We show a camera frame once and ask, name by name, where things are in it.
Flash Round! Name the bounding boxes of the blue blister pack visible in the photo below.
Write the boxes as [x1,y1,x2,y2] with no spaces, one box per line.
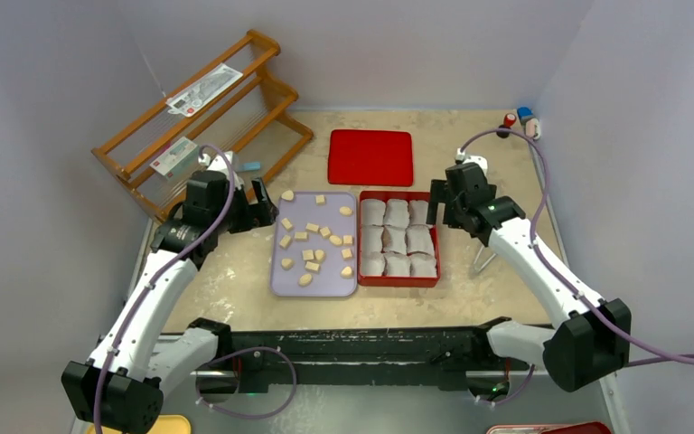
[240,161,261,172]

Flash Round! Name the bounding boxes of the oval swirl chocolate bottom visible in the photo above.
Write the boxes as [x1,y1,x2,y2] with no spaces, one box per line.
[298,273,314,288]

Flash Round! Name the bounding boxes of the red chocolate box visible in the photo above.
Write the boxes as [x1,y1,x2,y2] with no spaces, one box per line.
[357,190,441,288]

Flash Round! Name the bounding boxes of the boxed item on rack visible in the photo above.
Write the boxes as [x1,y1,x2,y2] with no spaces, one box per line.
[149,137,199,179]

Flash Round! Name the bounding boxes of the red tray corner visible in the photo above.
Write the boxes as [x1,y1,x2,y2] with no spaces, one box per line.
[486,421,613,434]

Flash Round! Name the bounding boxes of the lavender plastic tray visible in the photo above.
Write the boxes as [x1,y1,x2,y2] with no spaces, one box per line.
[269,191,358,297]

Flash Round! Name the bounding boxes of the red box lid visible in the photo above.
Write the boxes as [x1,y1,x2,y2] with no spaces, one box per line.
[327,129,414,187]

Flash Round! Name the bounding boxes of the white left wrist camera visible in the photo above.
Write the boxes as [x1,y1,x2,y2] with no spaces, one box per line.
[198,151,239,184]

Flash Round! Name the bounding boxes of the metal tongs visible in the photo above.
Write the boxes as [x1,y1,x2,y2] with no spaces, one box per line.
[473,245,497,275]

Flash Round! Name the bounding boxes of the yellow tray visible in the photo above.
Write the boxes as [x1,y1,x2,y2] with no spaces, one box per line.
[85,414,193,434]

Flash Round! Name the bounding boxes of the rectangular chocolate lower left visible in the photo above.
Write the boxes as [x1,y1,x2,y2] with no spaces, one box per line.
[278,234,292,250]

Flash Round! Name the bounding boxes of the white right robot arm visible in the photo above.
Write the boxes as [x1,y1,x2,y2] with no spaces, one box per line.
[427,163,632,392]

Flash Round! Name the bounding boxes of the wooden two-tier rack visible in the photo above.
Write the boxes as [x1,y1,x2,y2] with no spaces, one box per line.
[91,30,314,222]

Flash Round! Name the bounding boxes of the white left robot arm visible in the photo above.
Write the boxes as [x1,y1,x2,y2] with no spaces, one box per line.
[61,169,278,433]

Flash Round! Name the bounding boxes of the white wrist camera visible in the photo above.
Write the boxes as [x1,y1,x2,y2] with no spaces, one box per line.
[455,148,489,175]
[198,151,239,184]

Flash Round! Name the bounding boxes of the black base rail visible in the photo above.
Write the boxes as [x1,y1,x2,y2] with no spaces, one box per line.
[196,318,529,395]

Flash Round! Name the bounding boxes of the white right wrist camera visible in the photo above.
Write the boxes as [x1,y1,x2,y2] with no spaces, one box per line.
[455,148,489,175]

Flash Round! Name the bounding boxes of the red black stamp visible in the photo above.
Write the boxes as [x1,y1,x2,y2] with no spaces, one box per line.
[496,113,518,138]

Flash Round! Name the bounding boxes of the oval swirl chocolate centre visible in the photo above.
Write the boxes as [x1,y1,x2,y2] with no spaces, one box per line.
[329,235,343,246]

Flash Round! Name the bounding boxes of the white blister pack upper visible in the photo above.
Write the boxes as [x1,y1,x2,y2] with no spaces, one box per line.
[166,63,243,118]

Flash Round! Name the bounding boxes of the rectangular chocolate bottom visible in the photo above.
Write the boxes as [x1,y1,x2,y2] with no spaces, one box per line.
[305,261,321,273]

